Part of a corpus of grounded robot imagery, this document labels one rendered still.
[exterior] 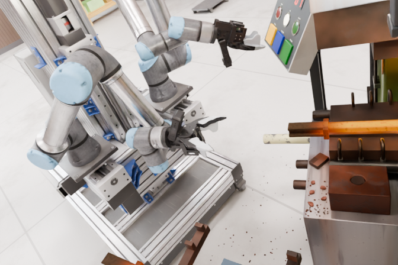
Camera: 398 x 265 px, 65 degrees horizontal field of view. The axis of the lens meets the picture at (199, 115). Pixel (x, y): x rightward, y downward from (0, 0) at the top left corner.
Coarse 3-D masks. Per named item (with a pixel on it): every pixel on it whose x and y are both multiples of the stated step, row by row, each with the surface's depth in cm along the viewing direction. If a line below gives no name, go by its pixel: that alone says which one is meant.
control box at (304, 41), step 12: (288, 0) 124; (300, 0) 113; (276, 12) 134; (288, 12) 122; (300, 12) 113; (276, 24) 133; (288, 24) 121; (300, 24) 112; (312, 24) 107; (288, 36) 120; (300, 36) 111; (312, 36) 110; (300, 48) 112; (312, 48) 112; (288, 60) 117; (300, 60) 115; (312, 60) 115; (288, 72) 117; (300, 72) 117
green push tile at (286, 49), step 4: (284, 44) 121; (288, 44) 117; (292, 44) 116; (284, 48) 120; (288, 48) 117; (292, 48) 115; (284, 52) 120; (288, 52) 117; (280, 56) 123; (284, 56) 120; (288, 56) 117; (284, 60) 119
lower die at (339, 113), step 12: (336, 108) 90; (348, 108) 88; (360, 108) 87; (372, 108) 86; (384, 108) 84; (396, 108) 83; (336, 120) 85; (348, 120) 83; (360, 120) 81; (372, 120) 79; (336, 132) 80; (348, 132) 79; (360, 132) 77; (372, 132) 76; (384, 132) 75; (396, 132) 74; (336, 144) 78; (348, 144) 77; (372, 144) 74; (396, 144) 72; (336, 156) 78; (348, 156) 76; (372, 156) 74; (396, 156) 72
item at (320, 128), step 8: (328, 120) 83; (376, 120) 78; (384, 120) 77; (392, 120) 76; (288, 128) 85; (296, 128) 84; (304, 128) 83; (312, 128) 82; (320, 128) 81; (328, 128) 81; (336, 128) 80; (344, 128) 79; (352, 128) 78; (360, 128) 78; (368, 128) 77; (376, 128) 76; (384, 128) 75; (392, 128) 75; (296, 136) 86; (304, 136) 85; (312, 136) 84; (320, 136) 83; (328, 136) 81
